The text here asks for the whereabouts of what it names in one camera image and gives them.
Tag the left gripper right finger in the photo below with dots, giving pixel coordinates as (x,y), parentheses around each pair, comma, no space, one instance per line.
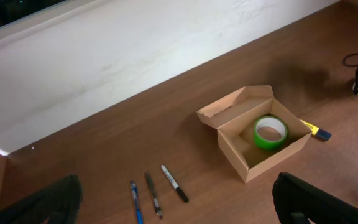
(297,201)

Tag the blue ballpoint pen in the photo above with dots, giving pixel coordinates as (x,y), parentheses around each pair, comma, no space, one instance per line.
(135,198)

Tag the black permanent marker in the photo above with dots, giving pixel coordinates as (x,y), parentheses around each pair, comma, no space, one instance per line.
(175,185)

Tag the yellow highlighter marker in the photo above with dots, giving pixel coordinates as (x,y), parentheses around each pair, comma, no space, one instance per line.
(317,132)

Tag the green tape roll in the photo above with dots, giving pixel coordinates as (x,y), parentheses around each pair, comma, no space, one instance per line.
(269,132)

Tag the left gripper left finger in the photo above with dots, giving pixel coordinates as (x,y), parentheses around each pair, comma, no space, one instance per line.
(58,202)

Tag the dark grey pen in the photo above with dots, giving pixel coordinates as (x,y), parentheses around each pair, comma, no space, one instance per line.
(153,193)

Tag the open cardboard box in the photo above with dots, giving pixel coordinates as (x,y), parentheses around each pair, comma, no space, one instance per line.
(233,117)

